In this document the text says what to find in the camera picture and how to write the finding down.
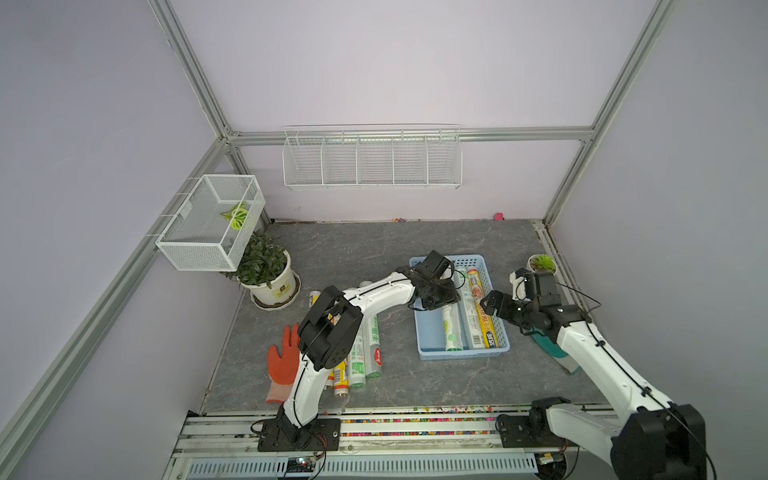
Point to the white wire basket left wall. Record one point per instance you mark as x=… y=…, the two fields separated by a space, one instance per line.
x=198 y=238

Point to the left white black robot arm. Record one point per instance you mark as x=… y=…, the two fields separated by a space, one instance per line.
x=328 y=331

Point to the light blue plastic basket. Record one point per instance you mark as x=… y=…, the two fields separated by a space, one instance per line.
x=429 y=324

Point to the small white potted succulent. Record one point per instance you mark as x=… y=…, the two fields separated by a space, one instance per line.
x=542 y=263

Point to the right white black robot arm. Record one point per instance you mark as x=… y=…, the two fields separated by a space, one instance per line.
x=653 y=436

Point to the green work glove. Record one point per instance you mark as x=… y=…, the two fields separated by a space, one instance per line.
x=565 y=361

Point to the green leaf in wire basket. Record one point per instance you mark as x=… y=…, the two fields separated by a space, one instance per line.
x=237 y=215

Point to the yellow wrap roll leftmost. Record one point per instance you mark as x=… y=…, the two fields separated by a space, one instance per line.
x=314 y=295

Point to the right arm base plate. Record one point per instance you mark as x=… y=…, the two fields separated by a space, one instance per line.
x=522 y=429

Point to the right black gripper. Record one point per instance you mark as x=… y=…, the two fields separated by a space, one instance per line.
x=494 y=297

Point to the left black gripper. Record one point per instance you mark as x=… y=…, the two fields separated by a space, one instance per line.
x=451 y=296

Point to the large potted green plant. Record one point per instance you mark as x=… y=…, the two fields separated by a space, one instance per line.
x=265 y=272

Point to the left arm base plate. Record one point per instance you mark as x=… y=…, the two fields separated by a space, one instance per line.
x=278 y=434

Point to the yellow plastic wrap roll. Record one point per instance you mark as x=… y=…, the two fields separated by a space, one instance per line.
x=485 y=321

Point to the aluminium rail frame front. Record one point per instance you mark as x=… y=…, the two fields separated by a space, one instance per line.
x=400 y=443

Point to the white wire shelf back wall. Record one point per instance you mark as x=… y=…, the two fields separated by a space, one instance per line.
x=383 y=156

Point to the red orange work glove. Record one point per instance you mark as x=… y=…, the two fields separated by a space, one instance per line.
x=283 y=364

